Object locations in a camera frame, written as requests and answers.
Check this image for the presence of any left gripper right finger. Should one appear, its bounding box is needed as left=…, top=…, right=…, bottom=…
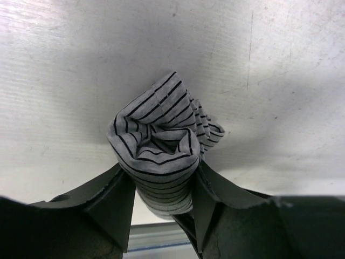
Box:
left=191, top=161, right=345, bottom=259

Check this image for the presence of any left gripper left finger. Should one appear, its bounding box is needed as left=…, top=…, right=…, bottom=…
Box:
left=1, top=165, right=135, bottom=258

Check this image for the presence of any aluminium mounting rail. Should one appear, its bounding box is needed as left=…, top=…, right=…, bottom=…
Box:
left=127, top=222, right=190, bottom=253

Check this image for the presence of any grey striped underwear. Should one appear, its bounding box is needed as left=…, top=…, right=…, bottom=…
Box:
left=107, top=72, right=225, bottom=219

